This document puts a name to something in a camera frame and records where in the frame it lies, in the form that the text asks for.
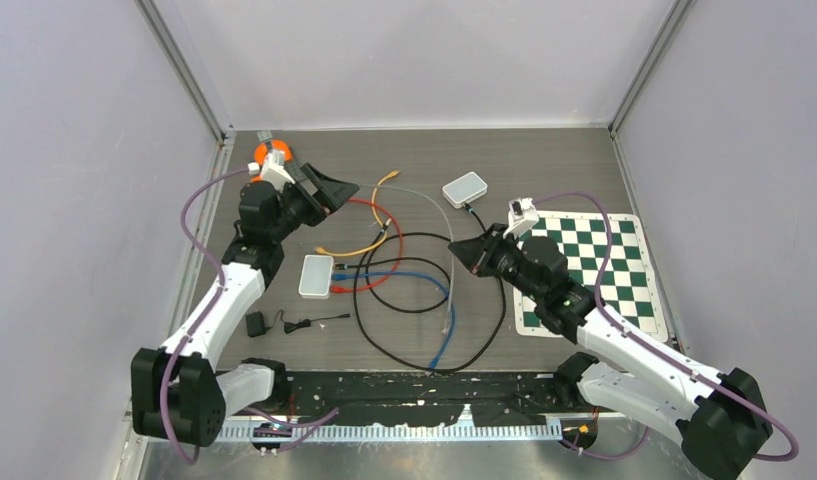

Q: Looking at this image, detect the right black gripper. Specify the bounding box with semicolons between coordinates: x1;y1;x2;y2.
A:
448;223;544;303

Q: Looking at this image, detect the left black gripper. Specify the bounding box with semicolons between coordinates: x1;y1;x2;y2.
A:
270;165;358;242

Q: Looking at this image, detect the black cable with green plug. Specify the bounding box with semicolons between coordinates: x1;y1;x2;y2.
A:
352;203;509;374

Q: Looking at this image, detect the yellow ethernet cable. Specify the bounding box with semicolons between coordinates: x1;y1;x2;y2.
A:
313;170;403;258

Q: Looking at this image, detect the grey ethernet cable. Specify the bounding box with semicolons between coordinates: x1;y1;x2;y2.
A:
354;182;457;333

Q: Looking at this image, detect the white network switch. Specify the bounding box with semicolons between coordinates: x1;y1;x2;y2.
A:
298;254;335;300
441;171;488;209

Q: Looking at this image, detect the long black ethernet cable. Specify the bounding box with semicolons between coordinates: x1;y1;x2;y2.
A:
331;256;453;315

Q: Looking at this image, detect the blue ethernet cable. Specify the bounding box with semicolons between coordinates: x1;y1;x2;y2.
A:
329;270;458;371

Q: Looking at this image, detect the red ethernet cable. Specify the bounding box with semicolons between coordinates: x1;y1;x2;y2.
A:
329;197;405;295

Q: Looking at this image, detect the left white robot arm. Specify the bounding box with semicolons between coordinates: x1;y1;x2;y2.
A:
130;164;359;447

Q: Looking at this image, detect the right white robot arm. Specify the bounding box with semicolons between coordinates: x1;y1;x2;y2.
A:
448;223;773;479

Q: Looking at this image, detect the orange S-shaped block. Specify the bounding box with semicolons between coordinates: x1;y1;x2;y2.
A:
248;140;295;190

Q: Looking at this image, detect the black power adapter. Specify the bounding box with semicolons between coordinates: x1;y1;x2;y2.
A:
244;310;352;338

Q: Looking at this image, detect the green white chessboard mat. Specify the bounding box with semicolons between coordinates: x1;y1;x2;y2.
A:
519;211;669;342

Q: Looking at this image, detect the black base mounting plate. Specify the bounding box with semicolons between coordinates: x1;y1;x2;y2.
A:
225;370;621;429

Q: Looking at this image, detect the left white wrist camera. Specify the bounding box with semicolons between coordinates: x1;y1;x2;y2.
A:
248;149;296;191

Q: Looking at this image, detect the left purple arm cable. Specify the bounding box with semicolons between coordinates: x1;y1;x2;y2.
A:
157;165;254;466

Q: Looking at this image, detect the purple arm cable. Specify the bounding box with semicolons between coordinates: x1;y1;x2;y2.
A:
157;165;254;466
533;190;800;464

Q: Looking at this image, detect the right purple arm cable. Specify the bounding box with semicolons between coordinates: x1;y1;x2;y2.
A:
533;190;800;464

